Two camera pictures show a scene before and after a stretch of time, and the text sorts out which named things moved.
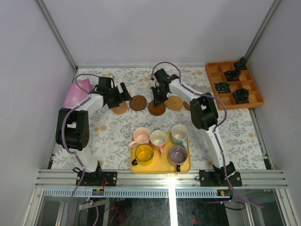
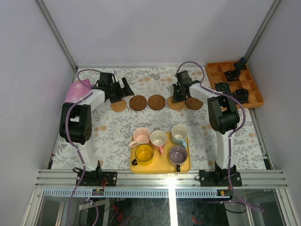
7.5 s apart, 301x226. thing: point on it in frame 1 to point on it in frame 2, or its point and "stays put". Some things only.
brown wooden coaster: [138, 103] stays put
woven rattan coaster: [174, 102] stays put
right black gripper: [158, 100] to [176, 99]
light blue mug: [179, 133] stays put
